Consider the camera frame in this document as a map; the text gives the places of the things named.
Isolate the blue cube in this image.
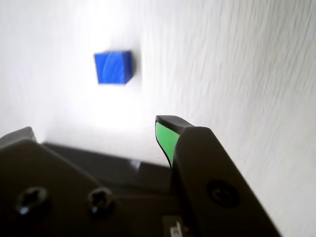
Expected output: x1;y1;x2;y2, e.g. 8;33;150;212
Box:
93;50;132;85

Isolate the black box tray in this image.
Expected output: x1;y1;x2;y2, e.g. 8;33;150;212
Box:
40;141;173;198

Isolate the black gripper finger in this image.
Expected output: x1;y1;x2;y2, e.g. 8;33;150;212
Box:
155;115;282;237
0;126;124;237

